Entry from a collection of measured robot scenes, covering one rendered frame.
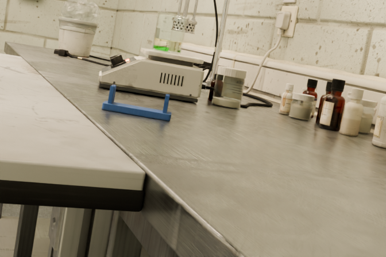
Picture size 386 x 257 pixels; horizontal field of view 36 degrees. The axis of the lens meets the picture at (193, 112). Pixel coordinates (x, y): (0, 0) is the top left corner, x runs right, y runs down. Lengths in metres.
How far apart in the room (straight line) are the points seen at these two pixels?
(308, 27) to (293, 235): 1.24
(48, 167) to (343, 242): 0.24
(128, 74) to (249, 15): 0.86
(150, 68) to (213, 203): 0.73
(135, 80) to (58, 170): 0.68
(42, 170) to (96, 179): 0.05
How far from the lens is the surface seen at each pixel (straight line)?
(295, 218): 0.47
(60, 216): 0.54
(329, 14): 1.56
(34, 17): 3.56
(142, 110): 0.87
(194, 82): 1.18
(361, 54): 1.43
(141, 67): 1.17
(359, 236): 0.46
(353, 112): 1.13
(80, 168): 0.51
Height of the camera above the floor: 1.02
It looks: 6 degrees down
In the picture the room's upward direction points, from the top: 10 degrees clockwise
